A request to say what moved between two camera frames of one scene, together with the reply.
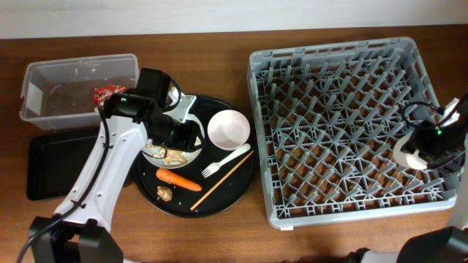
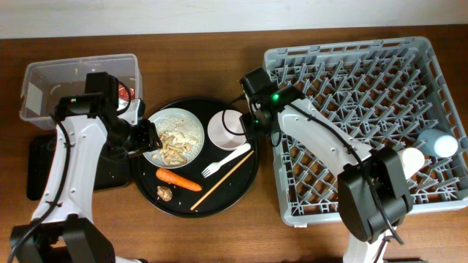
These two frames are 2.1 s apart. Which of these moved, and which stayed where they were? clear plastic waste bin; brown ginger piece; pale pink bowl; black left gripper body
Moved: black left gripper body
Stayed: pale pink bowl; clear plastic waste bin; brown ginger piece
